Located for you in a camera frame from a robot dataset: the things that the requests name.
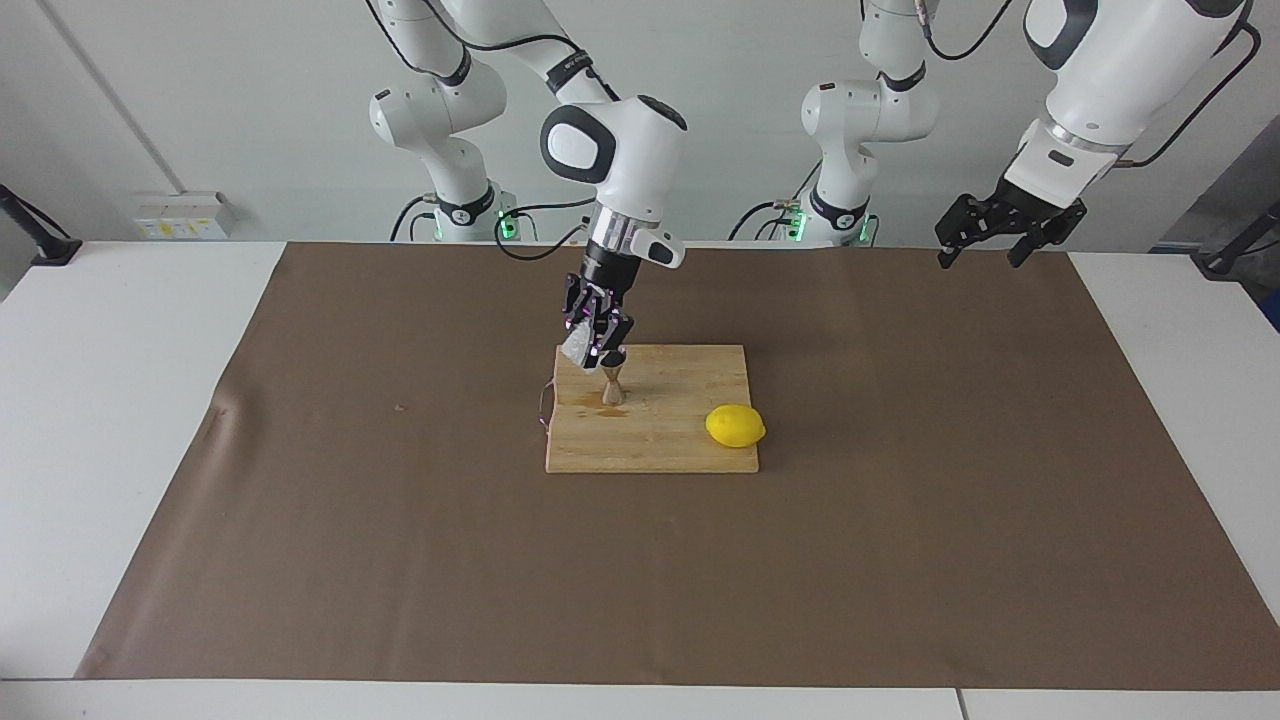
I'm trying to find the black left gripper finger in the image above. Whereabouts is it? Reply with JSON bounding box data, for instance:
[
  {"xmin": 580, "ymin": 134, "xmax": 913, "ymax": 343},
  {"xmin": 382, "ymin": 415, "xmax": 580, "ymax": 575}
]
[
  {"xmin": 1007, "ymin": 207, "xmax": 1089, "ymax": 269},
  {"xmin": 935, "ymin": 193, "xmax": 1014, "ymax": 270}
]

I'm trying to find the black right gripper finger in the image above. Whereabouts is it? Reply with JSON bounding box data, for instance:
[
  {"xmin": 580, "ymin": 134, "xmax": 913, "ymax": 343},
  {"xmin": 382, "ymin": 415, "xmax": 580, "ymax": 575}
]
[
  {"xmin": 596, "ymin": 304, "xmax": 636, "ymax": 367},
  {"xmin": 562, "ymin": 277, "xmax": 600, "ymax": 337}
]

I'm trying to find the wooden cutting board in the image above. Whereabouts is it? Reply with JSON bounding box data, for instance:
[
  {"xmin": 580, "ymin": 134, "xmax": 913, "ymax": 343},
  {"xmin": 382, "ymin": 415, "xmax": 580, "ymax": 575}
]
[{"xmin": 538, "ymin": 344, "xmax": 760, "ymax": 474}]

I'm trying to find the yellow lemon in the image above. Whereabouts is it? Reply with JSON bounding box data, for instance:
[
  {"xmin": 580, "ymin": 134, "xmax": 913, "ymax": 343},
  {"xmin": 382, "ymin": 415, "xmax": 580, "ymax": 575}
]
[{"xmin": 705, "ymin": 404, "xmax": 768, "ymax": 449}]

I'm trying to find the black clamp stand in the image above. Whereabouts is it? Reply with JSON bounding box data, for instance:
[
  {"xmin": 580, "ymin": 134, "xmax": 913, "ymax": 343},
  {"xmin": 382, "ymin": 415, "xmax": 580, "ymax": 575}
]
[
  {"xmin": 0, "ymin": 185, "xmax": 83, "ymax": 267},
  {"xmin": 1195, "ymin": 200, "xmax": 1280, "ymax": 281}
]

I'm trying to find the brown table mat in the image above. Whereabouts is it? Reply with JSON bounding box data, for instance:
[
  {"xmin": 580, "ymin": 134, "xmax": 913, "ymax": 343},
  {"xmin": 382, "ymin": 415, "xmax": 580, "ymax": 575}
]
[{"xmin": 75, "ymin": 243, "xmax": 1280, "ymax": 691}]

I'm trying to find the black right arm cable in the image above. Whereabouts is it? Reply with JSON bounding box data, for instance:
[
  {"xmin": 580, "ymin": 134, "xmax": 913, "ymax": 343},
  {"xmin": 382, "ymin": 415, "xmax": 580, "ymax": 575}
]
[{"xmin": 365, "ymin": 0, "xmax": 601, "ymax": 263}]

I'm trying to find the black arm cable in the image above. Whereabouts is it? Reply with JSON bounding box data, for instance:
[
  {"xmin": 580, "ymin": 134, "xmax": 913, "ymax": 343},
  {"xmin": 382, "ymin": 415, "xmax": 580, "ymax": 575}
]
[
  {"xmin": 915, "ymin": 0, "xmax": 1263, "ymax": 171},
  {"xmin": 365, "ymin": 0, "xmax": 601, "ymax": 263}
]

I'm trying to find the black base cable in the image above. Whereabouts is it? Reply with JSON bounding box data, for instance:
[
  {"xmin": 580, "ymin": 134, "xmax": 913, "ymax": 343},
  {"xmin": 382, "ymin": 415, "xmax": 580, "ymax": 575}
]
[
  {"xmin": 390, "ymin": 195, "xmax": 443, "ymax": 243},
  {"xmin": 728, "ymin": 165, "xmax": 826, "ymax": 243}
]

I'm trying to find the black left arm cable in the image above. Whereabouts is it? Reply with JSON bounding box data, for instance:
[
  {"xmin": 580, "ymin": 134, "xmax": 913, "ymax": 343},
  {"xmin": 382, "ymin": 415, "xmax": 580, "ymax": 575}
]
[{"xmin": 915, "ymin": 0, "xmax": 1263, "ymax": 171}]

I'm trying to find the white wall socket box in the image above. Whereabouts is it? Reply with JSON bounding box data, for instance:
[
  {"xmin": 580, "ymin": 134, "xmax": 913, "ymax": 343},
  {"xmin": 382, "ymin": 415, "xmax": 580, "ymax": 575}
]
[{"xmin": 133, "ymin": 192, "xmax": 238, "ymax": 241}]

